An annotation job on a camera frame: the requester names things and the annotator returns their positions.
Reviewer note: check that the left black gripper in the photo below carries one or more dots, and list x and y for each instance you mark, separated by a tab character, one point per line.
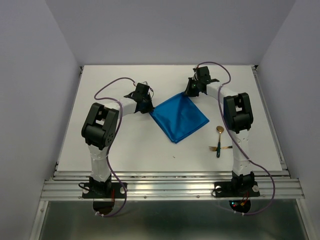
149	108

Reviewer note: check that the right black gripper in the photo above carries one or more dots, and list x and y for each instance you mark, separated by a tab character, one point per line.
188	91

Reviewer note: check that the blue cloth napkin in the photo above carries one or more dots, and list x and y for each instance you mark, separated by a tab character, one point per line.
178	117

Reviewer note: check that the gold spoon green handle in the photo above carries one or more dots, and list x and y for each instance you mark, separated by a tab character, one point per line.
220	130

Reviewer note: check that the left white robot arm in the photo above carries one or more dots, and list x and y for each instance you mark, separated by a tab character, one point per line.
99	132

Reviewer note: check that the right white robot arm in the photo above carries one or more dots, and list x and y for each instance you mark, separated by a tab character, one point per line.
237	117

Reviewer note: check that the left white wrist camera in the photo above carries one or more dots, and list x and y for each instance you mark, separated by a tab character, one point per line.
144	83

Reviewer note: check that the gold fork green handle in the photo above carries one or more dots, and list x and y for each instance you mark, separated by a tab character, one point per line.
215	148

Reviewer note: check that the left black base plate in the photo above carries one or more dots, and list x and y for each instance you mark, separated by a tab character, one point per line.
114	191

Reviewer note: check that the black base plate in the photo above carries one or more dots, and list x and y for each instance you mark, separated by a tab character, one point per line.
226	189
114	191

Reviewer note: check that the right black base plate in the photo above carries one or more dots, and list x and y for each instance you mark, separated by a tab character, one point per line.
226	189

